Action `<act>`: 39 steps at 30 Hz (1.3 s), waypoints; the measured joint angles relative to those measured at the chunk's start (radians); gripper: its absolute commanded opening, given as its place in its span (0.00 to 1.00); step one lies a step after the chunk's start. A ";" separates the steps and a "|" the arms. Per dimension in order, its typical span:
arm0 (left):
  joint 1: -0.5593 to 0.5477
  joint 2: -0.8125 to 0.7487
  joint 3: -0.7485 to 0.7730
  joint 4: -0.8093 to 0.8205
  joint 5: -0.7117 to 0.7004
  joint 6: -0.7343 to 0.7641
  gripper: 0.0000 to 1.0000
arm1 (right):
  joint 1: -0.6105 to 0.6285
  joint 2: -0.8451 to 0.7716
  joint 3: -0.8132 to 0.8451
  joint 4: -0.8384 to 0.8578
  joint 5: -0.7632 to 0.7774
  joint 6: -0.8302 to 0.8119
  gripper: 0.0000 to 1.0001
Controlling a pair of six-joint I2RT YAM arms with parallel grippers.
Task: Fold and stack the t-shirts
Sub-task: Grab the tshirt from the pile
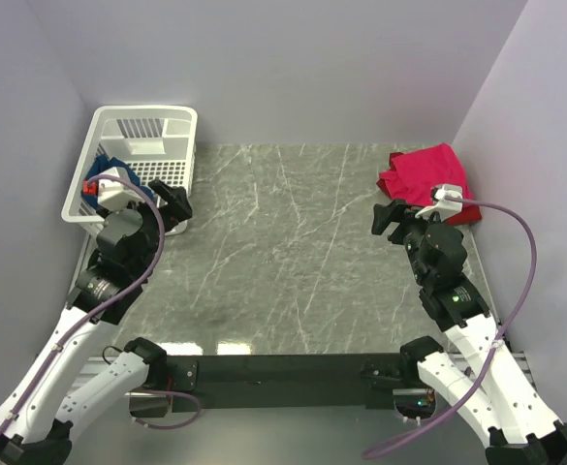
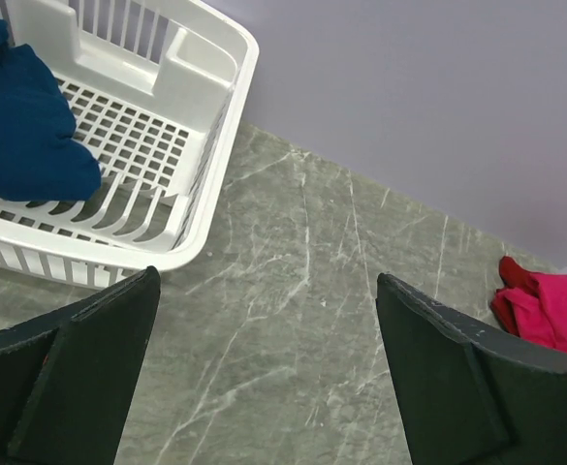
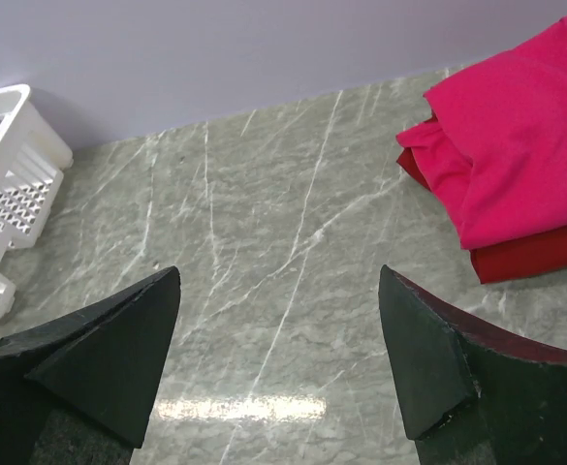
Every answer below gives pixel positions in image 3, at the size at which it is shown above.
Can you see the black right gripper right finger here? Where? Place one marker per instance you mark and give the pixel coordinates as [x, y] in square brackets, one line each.
[471, 392]

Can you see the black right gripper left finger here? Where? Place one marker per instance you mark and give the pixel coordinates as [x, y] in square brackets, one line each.
[80, 389]

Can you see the red folded t shirt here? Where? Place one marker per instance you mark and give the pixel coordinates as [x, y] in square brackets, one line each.
[530, 257]

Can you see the white plastic basket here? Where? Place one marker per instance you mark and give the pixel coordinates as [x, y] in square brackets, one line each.
[33, 159]

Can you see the pink folded t shirt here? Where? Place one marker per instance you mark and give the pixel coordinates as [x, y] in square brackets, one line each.
[494, 150]

